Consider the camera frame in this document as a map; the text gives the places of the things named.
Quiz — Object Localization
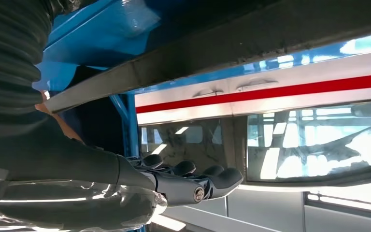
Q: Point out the white car with red stripe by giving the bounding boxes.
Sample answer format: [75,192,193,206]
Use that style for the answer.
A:
[134,48,371,232]

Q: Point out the person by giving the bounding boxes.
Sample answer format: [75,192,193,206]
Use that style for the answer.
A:
[35,65,127,156]

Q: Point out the blue metal shelf rack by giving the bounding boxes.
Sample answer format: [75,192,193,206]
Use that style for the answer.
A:
[31,0,371,158]

